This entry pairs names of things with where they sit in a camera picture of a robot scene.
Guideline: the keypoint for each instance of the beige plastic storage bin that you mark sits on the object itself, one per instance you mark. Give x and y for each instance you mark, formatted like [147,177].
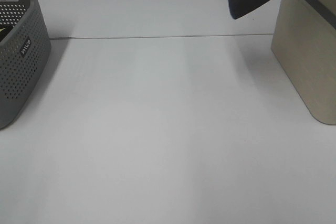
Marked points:
[304,45]

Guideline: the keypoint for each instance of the grey perforated plastic basket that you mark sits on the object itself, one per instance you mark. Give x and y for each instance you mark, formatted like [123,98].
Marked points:
[25,49]

